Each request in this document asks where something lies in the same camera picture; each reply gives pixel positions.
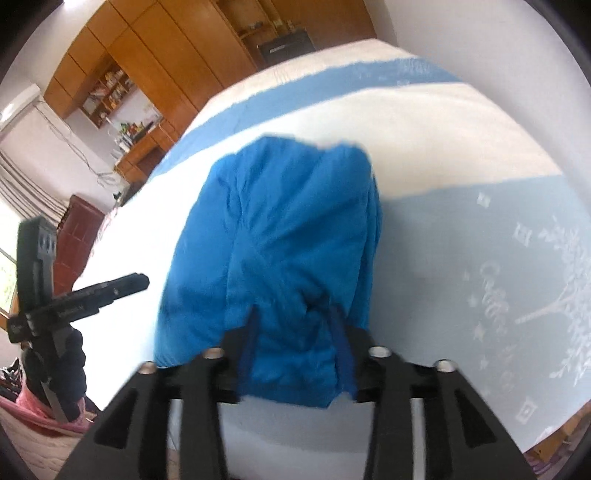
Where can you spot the white air conditioner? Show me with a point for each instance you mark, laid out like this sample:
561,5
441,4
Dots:
21,108

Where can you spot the pink quilt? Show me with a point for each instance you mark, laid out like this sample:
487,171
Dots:
32,443

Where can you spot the blue puffer jacket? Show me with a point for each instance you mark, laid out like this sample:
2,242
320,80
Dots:
281,258

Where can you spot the striped curtain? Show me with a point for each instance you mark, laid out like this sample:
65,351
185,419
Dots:
27,194

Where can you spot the black box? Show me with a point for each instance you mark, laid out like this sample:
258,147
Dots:
286,46

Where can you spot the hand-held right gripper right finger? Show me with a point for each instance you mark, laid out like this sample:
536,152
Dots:
344,362

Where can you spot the wooden wall shelf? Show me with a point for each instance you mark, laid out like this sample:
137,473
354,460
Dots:
108,92

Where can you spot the wooden desk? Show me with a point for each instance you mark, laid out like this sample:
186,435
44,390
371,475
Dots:
147,152

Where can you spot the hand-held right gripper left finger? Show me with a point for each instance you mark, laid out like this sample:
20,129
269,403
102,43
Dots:
246,353

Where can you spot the group of small bottles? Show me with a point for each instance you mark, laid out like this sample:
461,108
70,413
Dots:
134,131

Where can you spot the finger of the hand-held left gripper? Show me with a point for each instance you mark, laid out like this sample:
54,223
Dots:
117,286

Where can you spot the wooden wardrobe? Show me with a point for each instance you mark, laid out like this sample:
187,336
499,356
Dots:
175,50

